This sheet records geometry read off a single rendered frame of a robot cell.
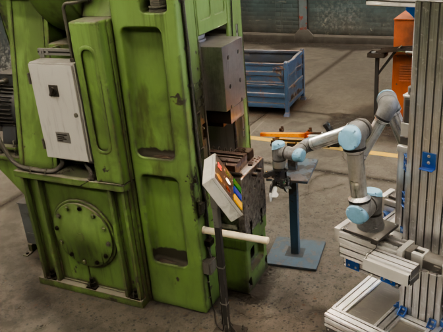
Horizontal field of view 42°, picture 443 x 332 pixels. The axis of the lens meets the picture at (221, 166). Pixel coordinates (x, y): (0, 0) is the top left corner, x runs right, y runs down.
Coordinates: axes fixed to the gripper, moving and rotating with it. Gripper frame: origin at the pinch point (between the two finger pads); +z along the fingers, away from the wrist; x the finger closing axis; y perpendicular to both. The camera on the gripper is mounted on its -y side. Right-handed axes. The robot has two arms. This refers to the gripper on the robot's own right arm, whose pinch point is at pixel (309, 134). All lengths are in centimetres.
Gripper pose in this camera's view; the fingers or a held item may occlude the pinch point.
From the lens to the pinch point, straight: 376.3
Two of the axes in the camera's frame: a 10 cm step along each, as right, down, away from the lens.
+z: -9.0, -0.7, 4.3
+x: 4.3, -4.0, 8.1
